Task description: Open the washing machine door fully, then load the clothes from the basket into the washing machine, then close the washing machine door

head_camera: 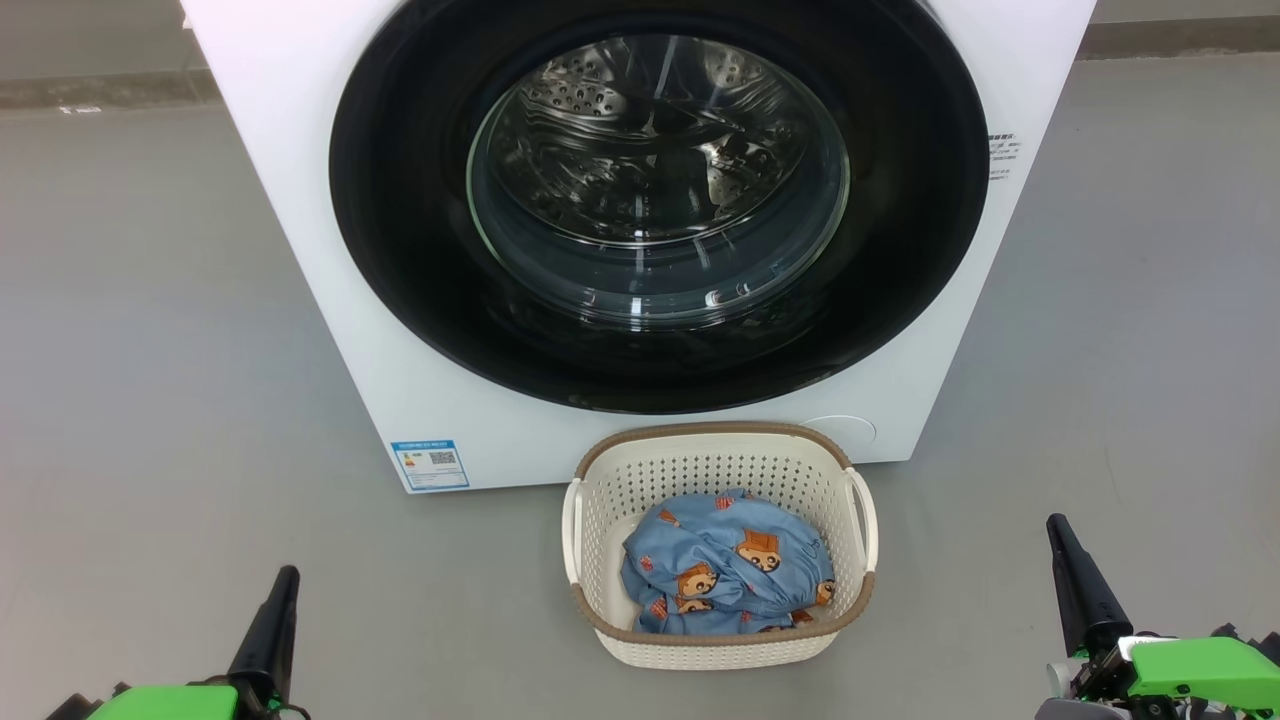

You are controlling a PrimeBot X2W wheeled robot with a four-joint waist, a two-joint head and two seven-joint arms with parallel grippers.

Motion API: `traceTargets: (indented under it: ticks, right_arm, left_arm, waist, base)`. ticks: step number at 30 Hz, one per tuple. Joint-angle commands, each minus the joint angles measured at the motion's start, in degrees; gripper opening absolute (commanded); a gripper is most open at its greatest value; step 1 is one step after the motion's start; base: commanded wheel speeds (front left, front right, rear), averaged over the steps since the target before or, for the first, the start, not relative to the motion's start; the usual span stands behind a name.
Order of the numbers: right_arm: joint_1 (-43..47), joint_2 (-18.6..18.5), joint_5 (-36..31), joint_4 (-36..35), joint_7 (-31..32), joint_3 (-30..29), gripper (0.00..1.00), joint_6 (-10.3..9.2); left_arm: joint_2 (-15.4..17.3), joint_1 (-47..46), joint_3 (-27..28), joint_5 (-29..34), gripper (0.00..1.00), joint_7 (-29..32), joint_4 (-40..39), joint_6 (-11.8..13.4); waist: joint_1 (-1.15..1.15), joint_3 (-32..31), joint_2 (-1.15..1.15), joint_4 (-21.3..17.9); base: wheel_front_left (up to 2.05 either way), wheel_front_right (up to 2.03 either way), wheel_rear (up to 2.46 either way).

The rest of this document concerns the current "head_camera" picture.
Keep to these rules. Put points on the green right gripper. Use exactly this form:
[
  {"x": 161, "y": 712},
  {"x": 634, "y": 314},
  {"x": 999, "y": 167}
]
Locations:
[{"x": 1200, "y": 670}]

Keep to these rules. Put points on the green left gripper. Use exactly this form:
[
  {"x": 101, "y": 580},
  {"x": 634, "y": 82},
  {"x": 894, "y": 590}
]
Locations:
[{"x": 160, "y": 705}]

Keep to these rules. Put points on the blue cartoon print garment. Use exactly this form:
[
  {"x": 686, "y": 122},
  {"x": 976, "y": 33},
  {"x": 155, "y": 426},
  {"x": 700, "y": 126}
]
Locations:
[{"x": 775, "y": 530}]

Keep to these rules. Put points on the blue garment with cream lining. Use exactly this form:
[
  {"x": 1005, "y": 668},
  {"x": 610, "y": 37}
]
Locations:
[{"x": 665, "y": 610}]

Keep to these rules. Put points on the black round glass washer door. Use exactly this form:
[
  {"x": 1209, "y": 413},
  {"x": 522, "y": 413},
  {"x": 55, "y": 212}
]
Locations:
[{"x": 400, "y": 200}]

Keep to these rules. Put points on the white front-load washing machine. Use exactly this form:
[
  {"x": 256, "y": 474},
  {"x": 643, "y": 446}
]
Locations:
[{"x": 520, "y": 440}]

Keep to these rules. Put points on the stainless steel washing machine drum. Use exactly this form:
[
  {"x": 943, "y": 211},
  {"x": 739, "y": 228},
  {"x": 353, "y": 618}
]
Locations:
[{"x": 600, "y": 150}]

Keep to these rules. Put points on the blue energy label sticker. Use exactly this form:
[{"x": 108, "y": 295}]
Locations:
[{"x": 430, "y": 465}]

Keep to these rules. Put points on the round white filter cover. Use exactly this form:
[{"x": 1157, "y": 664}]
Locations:
[{"x": 845, "y": 435}]

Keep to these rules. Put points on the cream perforated laundry basket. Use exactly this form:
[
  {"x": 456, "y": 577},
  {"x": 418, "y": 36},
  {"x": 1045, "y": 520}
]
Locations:
[{"x": 700, "y": 470}]

